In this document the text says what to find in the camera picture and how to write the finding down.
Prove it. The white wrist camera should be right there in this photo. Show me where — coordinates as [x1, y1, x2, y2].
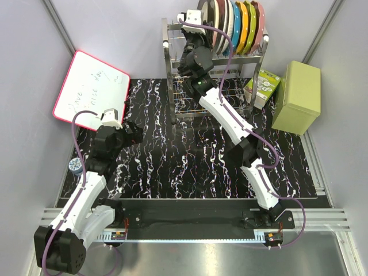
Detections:
[96, 108, 122, 129]
[177, 9, 205, 35]

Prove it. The steel dish rack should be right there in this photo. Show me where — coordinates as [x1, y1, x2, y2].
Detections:
[161, 18, 269, 125]

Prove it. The blue dotted plate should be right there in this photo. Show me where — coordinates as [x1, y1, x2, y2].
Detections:
[231, 2, 242, 54]

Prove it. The floral plate orange rim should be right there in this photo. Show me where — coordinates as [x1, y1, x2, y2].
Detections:
[221, 0, 234, 55]

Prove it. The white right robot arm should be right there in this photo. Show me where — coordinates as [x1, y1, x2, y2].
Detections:
[178, 24, 285, 228]

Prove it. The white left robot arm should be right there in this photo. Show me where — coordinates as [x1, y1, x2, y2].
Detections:
[34, 121, 143, 275]

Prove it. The pink cream tree plate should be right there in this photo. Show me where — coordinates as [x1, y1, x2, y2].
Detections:
[211, 1, 224, 54]

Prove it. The green cardboard box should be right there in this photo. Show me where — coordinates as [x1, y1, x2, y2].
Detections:
[271, 61, 321, 135]

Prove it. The pink framed whiteboard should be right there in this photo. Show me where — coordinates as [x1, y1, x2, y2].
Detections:
[52, 51, 130, 131]

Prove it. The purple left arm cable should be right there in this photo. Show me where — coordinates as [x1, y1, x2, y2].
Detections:
[41, 111, 121, 276]

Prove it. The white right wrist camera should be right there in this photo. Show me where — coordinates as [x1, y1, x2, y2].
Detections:
[177, 9, 205, 35]

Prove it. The orange dotted plate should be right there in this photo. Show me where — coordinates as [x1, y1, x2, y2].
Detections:
[236, 1, 250, 55]

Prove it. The red teal glazed plate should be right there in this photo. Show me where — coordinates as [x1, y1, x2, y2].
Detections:
[217, 0, 229, 55]

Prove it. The green printed plate box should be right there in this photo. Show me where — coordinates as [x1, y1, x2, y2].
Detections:
[254, 69, 281, 109]

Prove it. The pink dotted plate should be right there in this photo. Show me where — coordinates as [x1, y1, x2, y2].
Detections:
[250, 1, 265, 53]

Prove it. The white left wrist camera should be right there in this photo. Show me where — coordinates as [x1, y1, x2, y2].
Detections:
[96, 108, 122, 129]

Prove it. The dark rimmed cream plate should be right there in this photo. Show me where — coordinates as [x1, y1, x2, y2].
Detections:
[197, 0, 215, 27]

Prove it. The green dotted plate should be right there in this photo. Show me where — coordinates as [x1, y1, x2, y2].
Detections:
[243, 1, 257, 54]

